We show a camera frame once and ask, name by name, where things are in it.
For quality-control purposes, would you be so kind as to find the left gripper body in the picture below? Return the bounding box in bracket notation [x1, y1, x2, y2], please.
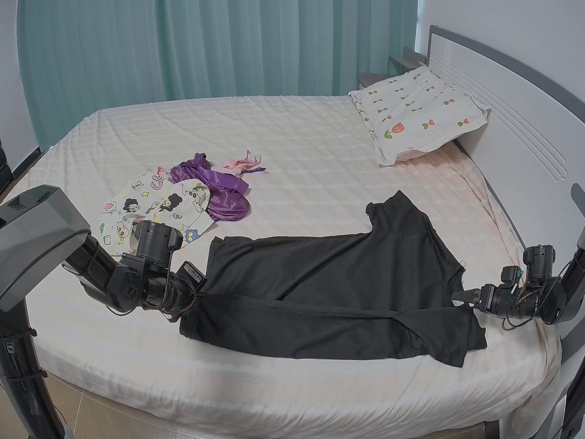
[170, 261, 209, 311]

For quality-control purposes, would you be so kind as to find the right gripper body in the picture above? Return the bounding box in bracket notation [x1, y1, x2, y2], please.
[475, 284, 518, 317]

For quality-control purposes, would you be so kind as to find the black T-shirt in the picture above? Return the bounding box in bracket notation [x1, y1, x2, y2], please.
[179, 190, 487, 368]

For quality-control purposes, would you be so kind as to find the bed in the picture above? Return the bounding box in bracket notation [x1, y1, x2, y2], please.
[0, 25, 585, 439]

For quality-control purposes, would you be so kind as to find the purple garment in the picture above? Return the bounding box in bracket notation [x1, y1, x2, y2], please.
[170, 153, 253, 223]

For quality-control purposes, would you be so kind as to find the white printed pyjama garment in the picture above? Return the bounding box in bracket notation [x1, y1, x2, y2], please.
[100, 168, 213, 257]

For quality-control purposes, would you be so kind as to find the pink garment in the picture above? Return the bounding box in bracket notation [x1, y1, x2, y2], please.
[215, 149, 267, 176]

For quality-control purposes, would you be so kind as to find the white printed pillow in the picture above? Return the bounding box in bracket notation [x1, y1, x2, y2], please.
[349, 65, 491, 167]

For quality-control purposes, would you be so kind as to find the blue-green curtain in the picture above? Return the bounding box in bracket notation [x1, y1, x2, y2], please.
[17, 0, 420, 150]

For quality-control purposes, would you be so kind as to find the grey bedside table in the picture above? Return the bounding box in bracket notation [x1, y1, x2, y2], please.
[359, 46, 430, 89]

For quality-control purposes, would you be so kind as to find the black cable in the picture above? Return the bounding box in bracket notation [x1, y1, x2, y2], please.
[142, 291, 202, 324]
[500, 314, 545, 334]

